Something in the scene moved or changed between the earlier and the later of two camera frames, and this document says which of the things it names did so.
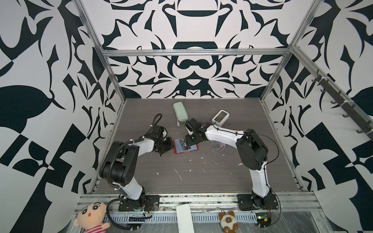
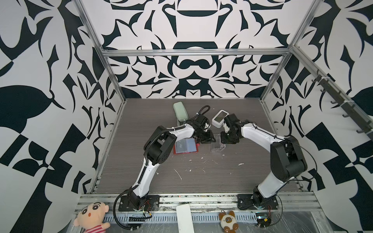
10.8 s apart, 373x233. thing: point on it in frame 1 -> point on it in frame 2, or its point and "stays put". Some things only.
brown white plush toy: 228,222 stays put
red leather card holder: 178,148 stays put
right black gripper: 188,141 -> 224,140
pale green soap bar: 180,112 stays put
